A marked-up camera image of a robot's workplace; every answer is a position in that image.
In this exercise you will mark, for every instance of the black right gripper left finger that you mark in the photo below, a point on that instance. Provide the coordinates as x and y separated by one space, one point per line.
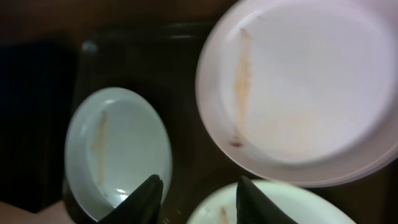
141 207

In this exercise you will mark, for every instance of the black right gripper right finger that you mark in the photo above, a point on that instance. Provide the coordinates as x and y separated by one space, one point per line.
254 207

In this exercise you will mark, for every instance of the white plate front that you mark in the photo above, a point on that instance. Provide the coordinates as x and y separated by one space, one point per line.
299 204

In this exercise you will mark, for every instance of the white plate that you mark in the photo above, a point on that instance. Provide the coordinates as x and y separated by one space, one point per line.
302 91
114 142
299 204

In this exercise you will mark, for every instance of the white plate back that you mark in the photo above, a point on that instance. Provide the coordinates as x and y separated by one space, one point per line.
302 91

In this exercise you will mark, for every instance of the brown plastic tray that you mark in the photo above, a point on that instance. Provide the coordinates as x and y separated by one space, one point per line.
159 63

